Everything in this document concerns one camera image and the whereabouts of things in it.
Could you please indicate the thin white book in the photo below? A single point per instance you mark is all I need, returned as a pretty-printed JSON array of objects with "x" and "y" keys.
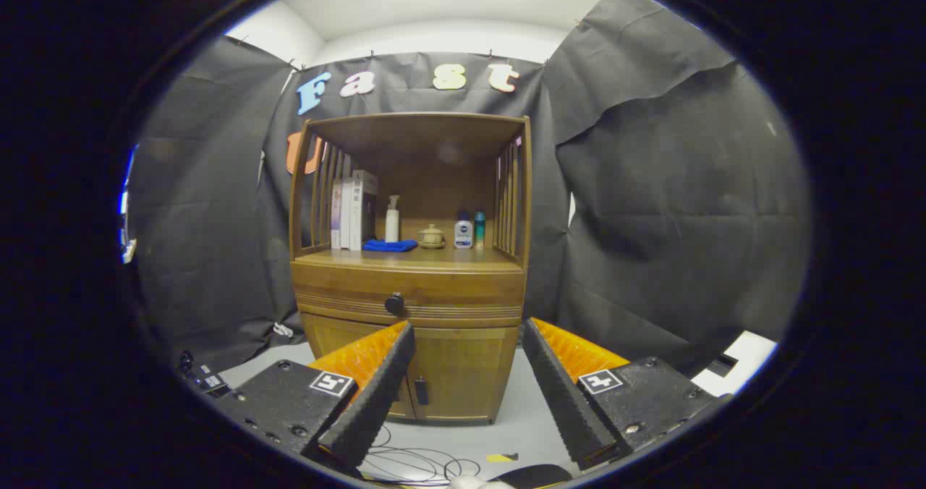
[{"x": 346, "y": 218}]

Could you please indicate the white pump bottle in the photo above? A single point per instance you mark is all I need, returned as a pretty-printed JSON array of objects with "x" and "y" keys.
[{"x": 392, "y": 225}]

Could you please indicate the wooden countertop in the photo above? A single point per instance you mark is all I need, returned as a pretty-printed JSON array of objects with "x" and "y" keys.
[{"x": 448, "y": 257}]

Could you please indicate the white lotion bottle blue cap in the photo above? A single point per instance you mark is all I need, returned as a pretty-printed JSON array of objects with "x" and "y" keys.
[{"x": 463, "y": 234}]

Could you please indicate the teal bottle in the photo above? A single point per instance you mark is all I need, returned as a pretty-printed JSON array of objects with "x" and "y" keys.
[{"x": 480, "y": 232}]

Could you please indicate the beige lidded teacup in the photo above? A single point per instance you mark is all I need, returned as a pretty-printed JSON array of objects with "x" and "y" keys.
[{"x": 432, "y": 237}]

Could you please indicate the wooden cabinet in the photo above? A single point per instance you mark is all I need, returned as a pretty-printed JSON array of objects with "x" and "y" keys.
[{"x": 419, "y": 134}]

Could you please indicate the blue folded cloth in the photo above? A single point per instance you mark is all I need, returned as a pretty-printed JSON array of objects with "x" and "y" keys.
[{"x": 391, "y": 245}]

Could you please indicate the thick grey and white book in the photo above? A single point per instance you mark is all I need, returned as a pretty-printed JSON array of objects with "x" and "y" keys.
[{"x": 364, "y": 214}]

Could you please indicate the purple and white book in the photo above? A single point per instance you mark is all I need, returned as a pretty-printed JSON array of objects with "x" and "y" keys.
[{"x": 336, "y": 218}]

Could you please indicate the black power strip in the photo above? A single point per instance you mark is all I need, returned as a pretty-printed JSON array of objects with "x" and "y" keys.
[{"x": 211, "y": 382}]

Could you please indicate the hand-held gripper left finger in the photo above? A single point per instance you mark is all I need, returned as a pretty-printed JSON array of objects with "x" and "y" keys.
[{"x": 376, "y": 395}]

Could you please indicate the yellow tape piece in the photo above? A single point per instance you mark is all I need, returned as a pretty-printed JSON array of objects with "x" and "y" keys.
[{"x": 499, "y": 458}]

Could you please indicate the wooden drawer with black knob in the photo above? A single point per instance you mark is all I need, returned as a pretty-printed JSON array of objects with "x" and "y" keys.
[{"x": 463, "y": 294}]

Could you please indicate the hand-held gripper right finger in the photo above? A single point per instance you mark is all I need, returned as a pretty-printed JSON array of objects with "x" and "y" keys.
[{"x": 561, "y": 395}]

